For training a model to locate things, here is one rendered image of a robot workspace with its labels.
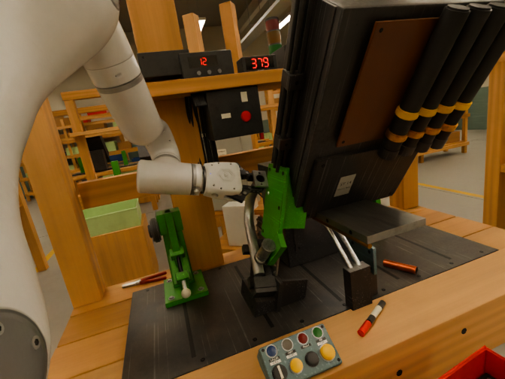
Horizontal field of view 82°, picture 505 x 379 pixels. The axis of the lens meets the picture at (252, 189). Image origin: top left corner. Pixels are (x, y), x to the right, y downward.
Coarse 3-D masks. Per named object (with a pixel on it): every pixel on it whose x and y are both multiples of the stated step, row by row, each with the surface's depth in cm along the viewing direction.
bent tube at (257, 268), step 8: (256, 176) 82; (264, 176) 82; (256, 184) 79; (264, 184) 80; (248, 200) 87; (248, 208) 88; (248, 216) 88; (248, 224) 87; (248, 232) 85; (248, 240) 84; (256, 240) 84; (256, 248) 82; (256, 264) 79; (256, 272) 78; (264, 272) 79
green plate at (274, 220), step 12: (288, 168) 71; (276, 180) 76; (288, 180) 71; (276, 192) 75; (288, 192) 73; (276, 204) 75; (288, 204) 74; (264, 216) 83; (276, 216) 75; (288, 216) 74; (300, 216) 76; (264, 228) 82; (276, 228) 74; (288, 228) 75; (300, 228) 76
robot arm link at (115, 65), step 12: (120, 24) 50; (120, 36) 50; (108, 48) 48; (120, 48) 50; (96, 60) 49; (108, 60) 49; (120, 60) 51; (132, 60) 53; (96, 72) 51; (108, 72) 51; (120, 72) 51; (132, 72) 53; (96, 84) 53; (108, 84) 52; (120, 84) 53
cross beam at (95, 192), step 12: (228, 156) 113; (240, 156) 114; (252, 156) 116; (264, 156) 118; (252, 168) 117; (96, 180) 99; (108, 180) 101; (120, 180) 102; (132, 180) 103; (84, 192) 99; (96, 192) 100; (108, 192) 101; (120, 192) 102; (132, 192) 104; (84, 204) 99; (96, 204) 101
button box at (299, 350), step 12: (312, 336) 60; (324, 336) 60; (264, 348) 58; (276, 348) 58; (300, 348) 58; (312, 348) 58; (264, 360) 56; (276, 360) 56; (288, 360) 57; (324, 360) 57; (336, 360) 57; (264, 372) 58; (288, 372) 55; (300, 372) 55; (312, 372) 55
